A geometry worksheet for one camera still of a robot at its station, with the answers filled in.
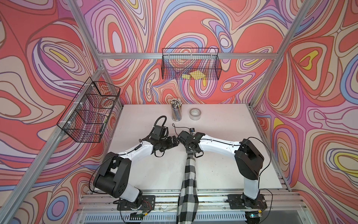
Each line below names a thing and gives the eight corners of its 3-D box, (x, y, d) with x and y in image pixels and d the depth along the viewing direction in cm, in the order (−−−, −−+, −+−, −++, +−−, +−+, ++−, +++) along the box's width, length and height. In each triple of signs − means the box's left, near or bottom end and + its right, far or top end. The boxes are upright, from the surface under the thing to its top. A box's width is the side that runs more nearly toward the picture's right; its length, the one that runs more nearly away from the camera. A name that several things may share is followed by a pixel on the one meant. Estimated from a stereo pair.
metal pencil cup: (174, 122, 110) (173, 106, 96) (171, 116, 115) (169, 99, 100) (182, 120, 112) (182, 103, 98) (179, 114, 117) (179, 97, 102)
